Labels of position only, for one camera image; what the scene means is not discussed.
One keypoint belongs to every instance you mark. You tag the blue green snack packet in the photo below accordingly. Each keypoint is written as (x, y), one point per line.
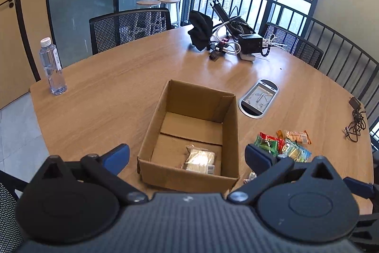
(302, 154)

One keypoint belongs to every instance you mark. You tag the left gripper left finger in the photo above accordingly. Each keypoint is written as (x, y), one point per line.
(116, 159)

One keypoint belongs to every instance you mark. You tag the beige cracker packet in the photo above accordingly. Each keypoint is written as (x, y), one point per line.
(200, 160)

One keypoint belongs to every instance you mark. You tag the small clear brown snack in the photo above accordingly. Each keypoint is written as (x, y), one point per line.
(251, 177)

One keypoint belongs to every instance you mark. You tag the black metal railing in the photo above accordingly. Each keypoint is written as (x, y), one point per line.
(343, 60)

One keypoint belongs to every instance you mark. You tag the black mesh chair left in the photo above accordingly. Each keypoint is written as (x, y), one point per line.
(112, 30)

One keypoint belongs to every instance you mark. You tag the wooden door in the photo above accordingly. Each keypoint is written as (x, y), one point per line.
(18, 68)

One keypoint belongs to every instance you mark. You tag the dark green snack packet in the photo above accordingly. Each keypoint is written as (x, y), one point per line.
(261, 144)

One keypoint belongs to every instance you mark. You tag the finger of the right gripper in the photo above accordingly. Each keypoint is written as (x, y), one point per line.
(359, 188)

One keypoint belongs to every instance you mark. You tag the green biscuit packet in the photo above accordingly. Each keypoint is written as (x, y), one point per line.
(290, 149)

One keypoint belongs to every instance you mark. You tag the black electronic device box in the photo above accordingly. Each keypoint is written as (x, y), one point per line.
(250, 44)

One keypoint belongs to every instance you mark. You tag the black cloth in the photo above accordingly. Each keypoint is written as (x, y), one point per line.
(202, 29)

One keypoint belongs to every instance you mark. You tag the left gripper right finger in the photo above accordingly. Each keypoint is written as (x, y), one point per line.
(257, 159)

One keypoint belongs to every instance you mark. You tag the black mesh chair near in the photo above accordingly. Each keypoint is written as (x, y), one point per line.
(11, 237)

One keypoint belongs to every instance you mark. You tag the red snack bar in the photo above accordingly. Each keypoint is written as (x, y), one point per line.
(274, 143)

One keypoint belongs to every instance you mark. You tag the black mesh chair right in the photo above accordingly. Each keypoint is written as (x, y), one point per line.
(276, 36)

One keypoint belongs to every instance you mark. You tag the silver table cable hatch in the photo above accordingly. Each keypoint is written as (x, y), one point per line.
(256, 101)

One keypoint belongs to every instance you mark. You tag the orange cracker packet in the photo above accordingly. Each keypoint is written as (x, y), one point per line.
(296, 137)

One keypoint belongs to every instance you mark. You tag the open cardboard box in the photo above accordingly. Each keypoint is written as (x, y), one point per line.
(189, 114)

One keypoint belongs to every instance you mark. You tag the black charger with cable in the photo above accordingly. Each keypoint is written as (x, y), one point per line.
(358, 124)

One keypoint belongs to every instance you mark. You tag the round wooden stool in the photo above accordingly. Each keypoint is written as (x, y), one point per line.
(148, 3)
(168, 4)

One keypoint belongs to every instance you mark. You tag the black mesh chair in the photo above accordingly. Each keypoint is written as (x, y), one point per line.
(276, 36)
(11, 237)
(112, 30)

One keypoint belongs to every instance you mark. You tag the clear plastic water bottle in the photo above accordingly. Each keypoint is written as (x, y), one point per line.
(52, 66)

